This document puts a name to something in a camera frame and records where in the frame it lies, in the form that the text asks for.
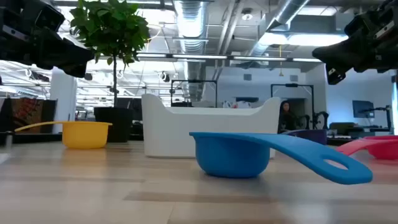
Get black rectangular frame stand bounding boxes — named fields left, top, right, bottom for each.
left=271, top=83, right=315, bottom=130

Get black aluminium table frame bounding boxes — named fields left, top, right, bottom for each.
left=0, top=130, right=398, bottom=147

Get light blue measuring cup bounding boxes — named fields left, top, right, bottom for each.
left=189, top=131, right=373, bottom=185

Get green leafy plant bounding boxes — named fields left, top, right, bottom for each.
left=69, top=0, right=151, bottom=108

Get seated person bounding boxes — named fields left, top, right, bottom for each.
left=277, top=100, right=300, bottom=134

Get yellow measuring cup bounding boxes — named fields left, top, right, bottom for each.
left=14, top=121, right=113, bottom=149

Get ribbed silver ventilation duct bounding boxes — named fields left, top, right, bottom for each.
left=173, top=0, right=208, bottom=102

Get black plant pot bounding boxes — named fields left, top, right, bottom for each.
left=93, top=106, right=135, bottom=144

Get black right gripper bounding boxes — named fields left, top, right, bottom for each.
left=312, top=0, right=398, bottom=85

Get dark wall monitor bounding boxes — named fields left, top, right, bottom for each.
left=352, top=100, right=376, bottom=119

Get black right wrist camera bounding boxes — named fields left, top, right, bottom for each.
left=344, top=14, right=374, bottom=37

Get floral print cloth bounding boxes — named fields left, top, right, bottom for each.
left=222, top=100, right=252, bottom=109

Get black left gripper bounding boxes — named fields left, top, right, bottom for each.
left=0, top=0, right=95, bottom=78

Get long linear ceiling light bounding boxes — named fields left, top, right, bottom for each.
left=136, top=52, right=324, bottom=63

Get white plastic basket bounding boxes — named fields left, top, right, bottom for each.
left=141, top=93, right=282, bottom=159

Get dark blue measuring cup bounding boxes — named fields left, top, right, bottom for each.
left=281, top=129, right=328, bottom=146

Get red measuring cup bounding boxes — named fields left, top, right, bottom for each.
left=336, top=135, right=398, bottom=161

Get white pillar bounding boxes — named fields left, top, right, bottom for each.
left=49, top=67, right=78, bottom=134

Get smooth silver ventilation duct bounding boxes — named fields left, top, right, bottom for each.
left=248, top=0, right=312, bottom=62

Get brown patterned cloth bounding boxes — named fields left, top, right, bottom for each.
left=11, top=98, right=57, bottom=134

